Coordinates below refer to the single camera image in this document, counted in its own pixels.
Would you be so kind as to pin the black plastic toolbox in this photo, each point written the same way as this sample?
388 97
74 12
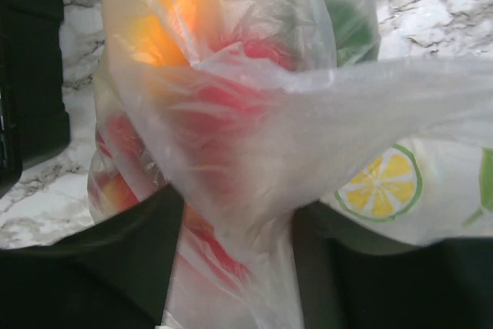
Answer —
34 122

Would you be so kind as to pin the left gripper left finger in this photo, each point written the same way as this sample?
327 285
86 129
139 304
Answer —
115 274

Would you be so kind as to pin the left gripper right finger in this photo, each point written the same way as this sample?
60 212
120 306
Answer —
351 277

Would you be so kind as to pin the clear plastic bag of fruits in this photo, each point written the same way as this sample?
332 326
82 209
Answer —
254 109

